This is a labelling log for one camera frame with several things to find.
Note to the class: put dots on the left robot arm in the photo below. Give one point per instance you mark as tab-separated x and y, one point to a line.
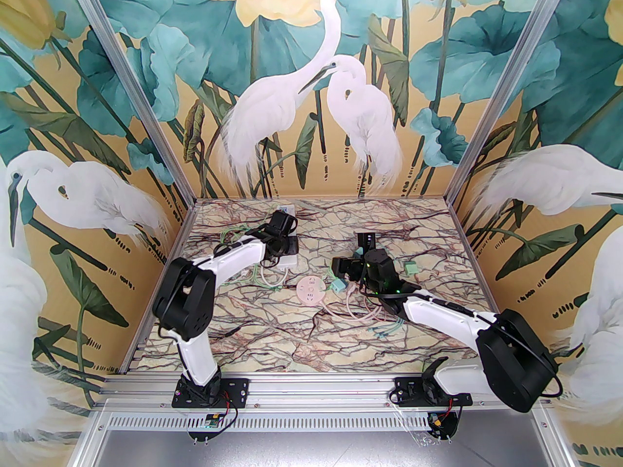
233	256

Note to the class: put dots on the teal USB charger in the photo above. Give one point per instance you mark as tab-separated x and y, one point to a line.
337	287

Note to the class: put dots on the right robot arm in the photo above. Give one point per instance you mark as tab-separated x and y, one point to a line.
438	314

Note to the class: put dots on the grey metal tray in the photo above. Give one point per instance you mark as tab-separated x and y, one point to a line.
316	450

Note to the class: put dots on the slotted metal plate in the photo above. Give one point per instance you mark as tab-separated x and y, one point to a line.
316	421

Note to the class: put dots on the white power strip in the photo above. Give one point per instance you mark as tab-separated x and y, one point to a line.
281	260

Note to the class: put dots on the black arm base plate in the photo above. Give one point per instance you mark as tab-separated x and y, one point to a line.
236	392
404	397

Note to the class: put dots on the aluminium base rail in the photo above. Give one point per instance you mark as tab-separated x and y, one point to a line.
316	392

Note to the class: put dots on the aluminium frame post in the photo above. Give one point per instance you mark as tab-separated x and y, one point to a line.
150	115
511	85

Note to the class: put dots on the small green circuit board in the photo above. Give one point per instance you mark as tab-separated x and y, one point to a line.
211	421

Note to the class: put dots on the small board yellow connector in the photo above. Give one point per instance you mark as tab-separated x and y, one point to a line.
438	422

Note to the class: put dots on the green USB charger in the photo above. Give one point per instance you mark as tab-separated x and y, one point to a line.
411	268

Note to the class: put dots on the round pink socket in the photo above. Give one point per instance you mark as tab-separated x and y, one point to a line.
311	291

